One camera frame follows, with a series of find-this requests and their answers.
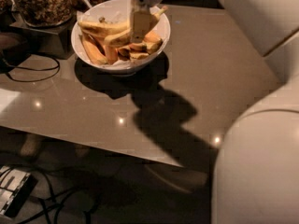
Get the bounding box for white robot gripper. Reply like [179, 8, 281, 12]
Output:
[130, 0, 163, 43]

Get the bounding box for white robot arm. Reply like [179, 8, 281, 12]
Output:
[210, 0, 299, 224]

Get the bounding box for white ceramic bowl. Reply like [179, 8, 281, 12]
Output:
[71, 0, 171, 76]

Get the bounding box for small bottom banana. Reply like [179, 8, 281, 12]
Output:
[129, 50, 149, 61]

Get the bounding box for dark square jar stand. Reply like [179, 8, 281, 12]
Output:
[9, 16, 76, 59]

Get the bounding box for glass jar of nuts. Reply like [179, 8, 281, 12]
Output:
[14, 0, 72, 27]

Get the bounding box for dark round object left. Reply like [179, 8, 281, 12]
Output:
[0, 33, 30, 67]

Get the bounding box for black cable on table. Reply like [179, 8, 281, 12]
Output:
[0, 51, 61, 84]

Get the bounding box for black floor cables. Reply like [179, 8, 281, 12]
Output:
[0, 161, 104, 224]

